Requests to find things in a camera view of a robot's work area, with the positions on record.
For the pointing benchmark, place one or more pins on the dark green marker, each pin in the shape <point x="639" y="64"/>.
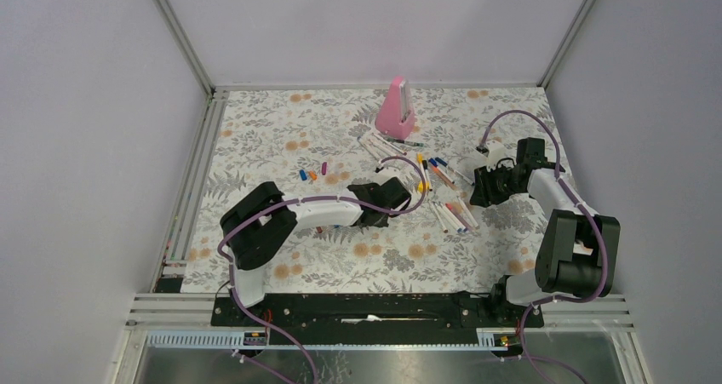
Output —
<point x="406" y="142"/>

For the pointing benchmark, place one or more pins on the yellow cube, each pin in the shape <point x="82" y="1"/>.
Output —
<point x="422" y="187"/>

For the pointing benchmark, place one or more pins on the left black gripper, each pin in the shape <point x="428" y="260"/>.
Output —
<point x="383" y="222"/>

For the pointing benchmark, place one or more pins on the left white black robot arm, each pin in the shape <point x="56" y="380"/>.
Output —
<point x="256" y="228"/>

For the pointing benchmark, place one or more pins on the pink metronome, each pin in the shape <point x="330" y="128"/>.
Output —
<point x="396" y="117"/>

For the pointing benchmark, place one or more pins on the orange brown marker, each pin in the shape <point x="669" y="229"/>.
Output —
<point x="441" y="174"/>

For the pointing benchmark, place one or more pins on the grey white marker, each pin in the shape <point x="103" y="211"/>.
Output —
<point x="467" y="213"/>

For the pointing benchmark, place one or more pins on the red brown capped marker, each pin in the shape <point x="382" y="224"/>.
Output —
<point x="439" y="218"/>

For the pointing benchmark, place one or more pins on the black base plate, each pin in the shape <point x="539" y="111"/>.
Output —
<point x="377" y="319"/>

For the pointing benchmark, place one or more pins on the floral table mat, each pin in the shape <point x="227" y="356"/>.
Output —
<point x="273" y="135"/>

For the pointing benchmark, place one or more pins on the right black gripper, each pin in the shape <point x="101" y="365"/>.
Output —
<point x="484" y="194"/>

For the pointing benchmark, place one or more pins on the dark blue capped marker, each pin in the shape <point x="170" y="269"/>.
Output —
<point x="457" y="172"/>

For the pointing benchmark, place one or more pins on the pink translucent marker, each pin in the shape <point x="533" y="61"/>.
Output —
<point x="456" y="212"/>

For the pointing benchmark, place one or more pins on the blue capped white marker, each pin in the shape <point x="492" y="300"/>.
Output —
<point x="370" y="149"/>

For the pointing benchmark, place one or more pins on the purple capped white marker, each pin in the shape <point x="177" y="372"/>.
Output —
<point x="457" y="224"/>

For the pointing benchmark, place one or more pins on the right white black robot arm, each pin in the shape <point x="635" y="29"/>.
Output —
<point x="577" y="256"/>

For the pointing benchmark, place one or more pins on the magenta capped white marker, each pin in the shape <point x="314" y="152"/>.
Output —
<point x="396" y="149"/>

